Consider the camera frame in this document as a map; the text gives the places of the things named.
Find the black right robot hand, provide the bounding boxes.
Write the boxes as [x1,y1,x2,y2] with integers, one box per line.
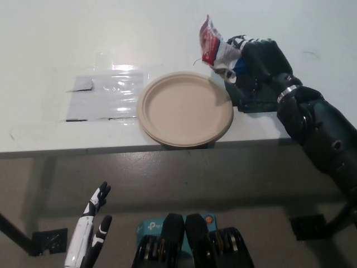
[225,35,303,104]

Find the teal tp-link box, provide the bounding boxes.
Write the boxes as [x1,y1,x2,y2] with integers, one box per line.
[136,213,218,252]

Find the sunflower seed bag red blue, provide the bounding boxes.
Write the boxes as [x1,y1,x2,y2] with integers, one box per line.
[198,15,249,84]

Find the beige paper plate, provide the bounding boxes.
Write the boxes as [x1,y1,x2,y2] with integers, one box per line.
[136,71,234,147]

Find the black table leg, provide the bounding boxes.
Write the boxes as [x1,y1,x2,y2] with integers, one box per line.
[0,213,40,257]
[327,200,357,232]

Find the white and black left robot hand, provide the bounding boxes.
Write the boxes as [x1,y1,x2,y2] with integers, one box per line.
[64,181,113,268]

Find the black robot legs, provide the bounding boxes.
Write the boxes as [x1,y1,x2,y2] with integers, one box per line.
[131,213,254,268]

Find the clear plastic taped sheet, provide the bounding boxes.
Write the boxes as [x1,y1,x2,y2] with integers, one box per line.
[66,71,150,122]

